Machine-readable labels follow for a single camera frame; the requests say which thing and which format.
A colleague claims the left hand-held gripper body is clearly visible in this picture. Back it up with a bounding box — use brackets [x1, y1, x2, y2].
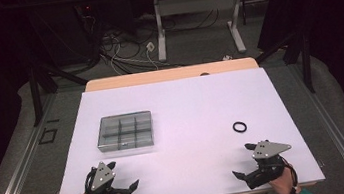
[81, 157, 132, 194]

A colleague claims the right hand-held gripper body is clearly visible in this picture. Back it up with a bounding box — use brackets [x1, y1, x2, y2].
[240, 137, 297, 191]

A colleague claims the black rubber ring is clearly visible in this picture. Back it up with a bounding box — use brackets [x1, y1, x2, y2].
[231, 120, 248, 134]

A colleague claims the clear grey compartment box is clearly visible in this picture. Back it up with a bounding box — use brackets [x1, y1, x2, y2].
[93, 109, 156, 154]

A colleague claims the person's right hand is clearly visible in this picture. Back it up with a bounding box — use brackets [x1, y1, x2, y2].
[265, 164, 303, 194]

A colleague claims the black metal stand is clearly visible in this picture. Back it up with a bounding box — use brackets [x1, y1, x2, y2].
[25, 59, 93, 128]
[252, 30, 317, 99]

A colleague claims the white background desk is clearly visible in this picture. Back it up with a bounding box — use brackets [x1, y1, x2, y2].
[131, 0, 292, 67]

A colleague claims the right hand-held gripper black cable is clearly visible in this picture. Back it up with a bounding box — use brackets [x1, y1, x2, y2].
[280, 155, 302, 194]

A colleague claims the bundle of floor cables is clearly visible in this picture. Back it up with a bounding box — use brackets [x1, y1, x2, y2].
[80, 0, 228, 80]

